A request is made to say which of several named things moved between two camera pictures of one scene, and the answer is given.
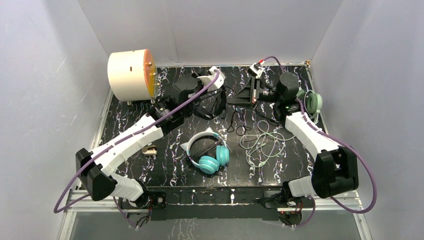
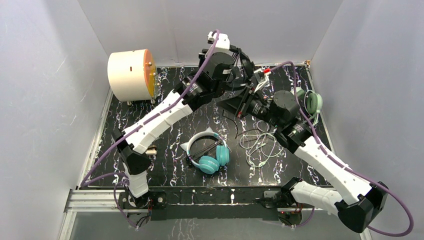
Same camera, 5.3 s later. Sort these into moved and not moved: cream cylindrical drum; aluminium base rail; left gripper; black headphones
Moved: left gripper; black headphones
Not moved: cream cylindrical drum; aluminium base rail
